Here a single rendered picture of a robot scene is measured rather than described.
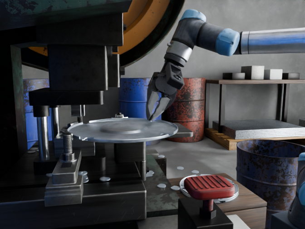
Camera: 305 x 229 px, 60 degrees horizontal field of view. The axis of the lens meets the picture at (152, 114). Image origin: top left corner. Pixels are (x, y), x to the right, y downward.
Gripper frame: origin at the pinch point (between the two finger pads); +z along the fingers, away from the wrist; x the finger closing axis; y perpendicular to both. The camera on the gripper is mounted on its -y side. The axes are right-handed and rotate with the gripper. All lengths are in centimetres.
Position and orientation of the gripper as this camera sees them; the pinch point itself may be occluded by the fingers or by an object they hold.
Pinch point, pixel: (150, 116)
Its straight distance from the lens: 82.6
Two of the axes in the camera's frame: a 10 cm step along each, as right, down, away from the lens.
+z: -4.1, 9.1, 0.4
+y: -2.3, -1.5, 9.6
